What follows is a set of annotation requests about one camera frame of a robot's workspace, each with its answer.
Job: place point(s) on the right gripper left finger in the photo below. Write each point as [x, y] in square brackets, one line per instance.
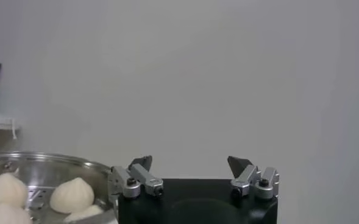
[142, 176]

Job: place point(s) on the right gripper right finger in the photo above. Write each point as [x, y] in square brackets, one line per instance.
[247, 176]

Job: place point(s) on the white steamed baozi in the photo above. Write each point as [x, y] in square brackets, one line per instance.
[4, 190]
[72, 196]
[2, 216]
[83, 214]

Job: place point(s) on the stainless steel steamer basket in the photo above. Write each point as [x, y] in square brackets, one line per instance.
[45, 170]

